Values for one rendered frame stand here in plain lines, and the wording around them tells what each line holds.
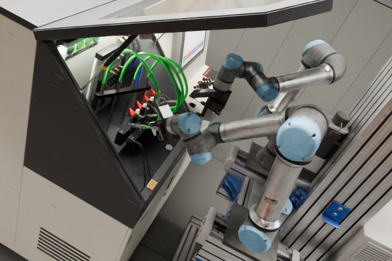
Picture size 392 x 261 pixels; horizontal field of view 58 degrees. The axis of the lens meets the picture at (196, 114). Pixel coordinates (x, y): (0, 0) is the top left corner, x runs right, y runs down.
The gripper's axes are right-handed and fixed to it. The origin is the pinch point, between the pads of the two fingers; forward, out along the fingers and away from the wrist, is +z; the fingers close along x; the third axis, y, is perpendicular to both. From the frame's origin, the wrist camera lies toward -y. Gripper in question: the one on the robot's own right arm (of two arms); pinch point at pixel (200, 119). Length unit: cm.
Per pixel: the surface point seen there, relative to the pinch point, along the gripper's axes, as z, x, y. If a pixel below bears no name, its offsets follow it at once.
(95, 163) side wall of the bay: 17, -40, -27
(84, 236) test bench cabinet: 65, -40, -23
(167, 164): 26.0, -9.8, -4.2
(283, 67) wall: 43, 220, 32
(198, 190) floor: 121, 83, 15
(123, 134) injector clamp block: 22.9, -9.6, -30.2
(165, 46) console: -10.1, 30.1, -36.3
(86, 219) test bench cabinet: 53, -40, -24
